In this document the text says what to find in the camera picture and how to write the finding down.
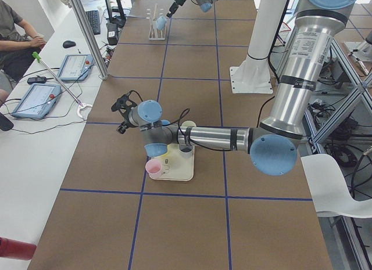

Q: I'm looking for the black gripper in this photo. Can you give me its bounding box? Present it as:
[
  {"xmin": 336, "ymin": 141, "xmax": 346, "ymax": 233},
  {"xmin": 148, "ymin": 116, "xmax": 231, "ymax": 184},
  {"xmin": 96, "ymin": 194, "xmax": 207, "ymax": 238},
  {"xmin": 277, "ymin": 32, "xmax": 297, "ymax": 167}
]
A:
[
  {"xmin": 111, "ymin": 90, "xmax": 137, "ymax": 134},
  {"xmin": 166, "ymin": 0, "xmax": 186, "ymax": 18}
]

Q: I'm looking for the light blue cup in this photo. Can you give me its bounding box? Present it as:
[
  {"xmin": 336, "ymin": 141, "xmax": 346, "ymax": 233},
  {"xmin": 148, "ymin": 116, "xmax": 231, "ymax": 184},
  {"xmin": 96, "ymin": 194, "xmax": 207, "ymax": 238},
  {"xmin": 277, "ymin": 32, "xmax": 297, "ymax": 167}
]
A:
[{"xmin": 156, "ymin": 15, "xmax": 167, "ymax": 31}]

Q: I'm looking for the pink cup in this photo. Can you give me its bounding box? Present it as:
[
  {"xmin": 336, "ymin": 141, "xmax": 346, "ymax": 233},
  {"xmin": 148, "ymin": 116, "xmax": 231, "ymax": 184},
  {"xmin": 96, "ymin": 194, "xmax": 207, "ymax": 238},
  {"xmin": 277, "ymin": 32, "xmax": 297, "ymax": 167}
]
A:
[{"xmin": 145, "ymin": 159, "xmax": 163, "ymax": 178}]

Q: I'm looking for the grey cup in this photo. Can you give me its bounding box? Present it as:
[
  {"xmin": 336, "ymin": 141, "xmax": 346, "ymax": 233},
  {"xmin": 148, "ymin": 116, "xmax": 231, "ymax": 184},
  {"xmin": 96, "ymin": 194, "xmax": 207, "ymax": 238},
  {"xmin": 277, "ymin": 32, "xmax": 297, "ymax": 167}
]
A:
[{"xmin": 179, "ymin": 145, "xmax": 195, "ymax": 159}]

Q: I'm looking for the wooden rack dowel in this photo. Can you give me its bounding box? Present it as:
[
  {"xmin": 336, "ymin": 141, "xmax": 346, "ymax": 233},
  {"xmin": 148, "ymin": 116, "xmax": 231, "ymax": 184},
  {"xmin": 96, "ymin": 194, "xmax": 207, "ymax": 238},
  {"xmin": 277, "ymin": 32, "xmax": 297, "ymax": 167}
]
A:
[{"xmin": 152, "ymin": 4, "xmax": 158, "ymax": 38}]

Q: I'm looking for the cream white cup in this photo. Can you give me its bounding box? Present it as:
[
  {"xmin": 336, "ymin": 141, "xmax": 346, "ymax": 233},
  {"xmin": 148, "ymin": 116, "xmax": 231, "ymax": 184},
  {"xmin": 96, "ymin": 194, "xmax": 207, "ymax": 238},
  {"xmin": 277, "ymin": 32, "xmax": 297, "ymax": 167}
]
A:
[{"xmin": 181, "ymin": 120, "xmax": 196, "ymax": 127}]

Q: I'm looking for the metal grabber stick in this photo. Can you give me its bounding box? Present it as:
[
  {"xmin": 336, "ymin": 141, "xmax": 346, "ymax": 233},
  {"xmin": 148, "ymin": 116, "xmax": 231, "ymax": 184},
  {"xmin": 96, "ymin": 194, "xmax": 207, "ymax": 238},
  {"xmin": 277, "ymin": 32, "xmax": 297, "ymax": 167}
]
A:
[{"xmin": 32, "ymin": 52, "xmax": 92, "ymax": 119}]

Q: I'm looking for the black monitor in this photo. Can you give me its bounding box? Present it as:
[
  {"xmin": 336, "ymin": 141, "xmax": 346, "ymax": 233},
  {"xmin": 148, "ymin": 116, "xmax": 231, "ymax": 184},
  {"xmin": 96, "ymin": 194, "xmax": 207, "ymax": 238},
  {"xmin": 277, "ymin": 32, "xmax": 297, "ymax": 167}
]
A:
[{"xmin": 105, "ymin": 0, "xmax": 126, "ymax": 28}]

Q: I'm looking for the black label box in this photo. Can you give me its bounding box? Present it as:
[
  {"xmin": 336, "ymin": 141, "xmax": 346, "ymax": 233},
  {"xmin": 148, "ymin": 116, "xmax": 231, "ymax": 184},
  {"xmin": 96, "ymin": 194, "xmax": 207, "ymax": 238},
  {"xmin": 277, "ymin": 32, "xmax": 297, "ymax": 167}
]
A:
[{"xmin": 106, "ymin": 23, "xmax": 119, "ymax": 45}]

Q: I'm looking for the cream plastic tray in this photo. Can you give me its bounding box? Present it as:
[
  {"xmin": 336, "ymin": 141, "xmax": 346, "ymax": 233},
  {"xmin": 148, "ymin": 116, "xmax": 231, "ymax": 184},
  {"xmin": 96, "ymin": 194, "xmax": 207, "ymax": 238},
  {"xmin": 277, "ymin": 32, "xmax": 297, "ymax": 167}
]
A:
[{"xmin": 151, "ymin": 144, "xmax": 195, "ymax": 181}]

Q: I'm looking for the far teach pendant tablet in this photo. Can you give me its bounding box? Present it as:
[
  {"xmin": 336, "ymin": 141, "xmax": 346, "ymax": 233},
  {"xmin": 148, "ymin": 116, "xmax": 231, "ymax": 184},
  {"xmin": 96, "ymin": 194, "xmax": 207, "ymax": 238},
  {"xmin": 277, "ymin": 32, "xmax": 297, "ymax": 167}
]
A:
[{"xmin": 58, "ymin": 54, "xmax": 94, "ymax": 82}]

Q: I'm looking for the teach pendant tablet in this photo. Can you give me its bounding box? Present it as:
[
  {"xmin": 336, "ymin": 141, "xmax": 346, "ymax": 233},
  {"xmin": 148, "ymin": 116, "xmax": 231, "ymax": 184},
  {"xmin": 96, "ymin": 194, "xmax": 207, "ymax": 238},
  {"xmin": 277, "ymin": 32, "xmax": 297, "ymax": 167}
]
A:
[
  {"xmin": 58, "ymin": 54, "xmax": 94, "ymax": 82},
  {"xmin": 10, "ymin": 83, "xmax": 62, "ymax": 119}
]

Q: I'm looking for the black keyboard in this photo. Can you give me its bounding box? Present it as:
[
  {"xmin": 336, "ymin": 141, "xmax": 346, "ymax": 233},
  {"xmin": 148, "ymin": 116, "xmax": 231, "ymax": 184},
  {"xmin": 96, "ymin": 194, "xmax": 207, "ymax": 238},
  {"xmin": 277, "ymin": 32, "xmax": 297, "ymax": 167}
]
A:
[{"xmin": 85, "ymin": 10, "xmax": 101, "ymax": 35}]

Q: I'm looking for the near teach pendant tablet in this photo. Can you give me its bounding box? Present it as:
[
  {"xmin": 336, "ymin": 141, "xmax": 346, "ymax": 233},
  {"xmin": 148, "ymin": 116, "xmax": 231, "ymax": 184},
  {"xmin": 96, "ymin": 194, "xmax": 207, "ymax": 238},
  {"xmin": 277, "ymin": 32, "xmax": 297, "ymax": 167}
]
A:
[{"xmin": 10, "ymin": 83, "xmax": 62, "ymax": 119}]

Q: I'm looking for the black computer mouse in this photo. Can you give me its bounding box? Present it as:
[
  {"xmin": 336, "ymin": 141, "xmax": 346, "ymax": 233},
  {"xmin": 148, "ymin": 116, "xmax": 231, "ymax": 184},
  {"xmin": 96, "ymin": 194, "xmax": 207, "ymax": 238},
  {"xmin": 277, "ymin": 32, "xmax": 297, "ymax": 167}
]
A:
[{"xmin": 62, "ymin": 40, "xmax": 76, "ymax": 49}]

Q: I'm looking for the seated person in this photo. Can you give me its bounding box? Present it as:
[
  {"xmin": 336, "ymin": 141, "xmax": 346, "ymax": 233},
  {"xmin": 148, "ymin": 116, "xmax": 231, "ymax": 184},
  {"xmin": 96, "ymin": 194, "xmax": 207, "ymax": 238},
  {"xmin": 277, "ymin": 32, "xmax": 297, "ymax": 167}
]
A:
[{"xmin": 0, "ymin": 0, "xmax": 47, "ymax": 102}]

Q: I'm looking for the red fire extinguisher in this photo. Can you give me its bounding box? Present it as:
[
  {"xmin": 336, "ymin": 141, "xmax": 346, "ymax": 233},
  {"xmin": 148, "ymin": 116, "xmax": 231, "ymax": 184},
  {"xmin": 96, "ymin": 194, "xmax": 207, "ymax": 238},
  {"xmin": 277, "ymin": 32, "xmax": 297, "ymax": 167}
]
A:
[{"xmin": 1, "ymin": 237, "xmax": 37, "ymax": 261}]

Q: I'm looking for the white plastic chair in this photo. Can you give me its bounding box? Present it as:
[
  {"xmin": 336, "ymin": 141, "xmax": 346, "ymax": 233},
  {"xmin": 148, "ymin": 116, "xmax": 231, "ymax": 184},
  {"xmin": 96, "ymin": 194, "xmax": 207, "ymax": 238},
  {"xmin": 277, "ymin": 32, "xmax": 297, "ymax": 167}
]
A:
[{"xmin": 301, "ymin": 154, "xmax": 371, "ymax": 218}]

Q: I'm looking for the white wire cup rack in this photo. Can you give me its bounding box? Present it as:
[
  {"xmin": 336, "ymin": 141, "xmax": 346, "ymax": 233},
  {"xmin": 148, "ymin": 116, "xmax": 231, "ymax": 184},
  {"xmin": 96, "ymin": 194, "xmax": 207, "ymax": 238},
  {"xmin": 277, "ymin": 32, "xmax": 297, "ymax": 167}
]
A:
[{"xmin": 146, "ymin": 4, "xmax": 167, "ymax": 41}]

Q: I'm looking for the aluminium frame post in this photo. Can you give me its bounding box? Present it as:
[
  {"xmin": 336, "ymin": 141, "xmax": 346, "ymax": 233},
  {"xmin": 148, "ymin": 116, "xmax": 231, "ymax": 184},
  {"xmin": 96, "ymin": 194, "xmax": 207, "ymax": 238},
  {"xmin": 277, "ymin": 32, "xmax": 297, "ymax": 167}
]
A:
[{"xmin": 69, "ymin": 0, "xmax": 108, "ymax": 80}]

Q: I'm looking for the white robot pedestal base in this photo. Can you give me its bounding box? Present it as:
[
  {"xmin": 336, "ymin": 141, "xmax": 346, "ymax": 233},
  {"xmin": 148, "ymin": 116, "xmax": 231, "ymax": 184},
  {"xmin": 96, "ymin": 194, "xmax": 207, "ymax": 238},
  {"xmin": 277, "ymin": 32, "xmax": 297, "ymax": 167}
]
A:
[{"xmin": 230, "ymin": 0, "xmax": 288, "ymax": 94}]

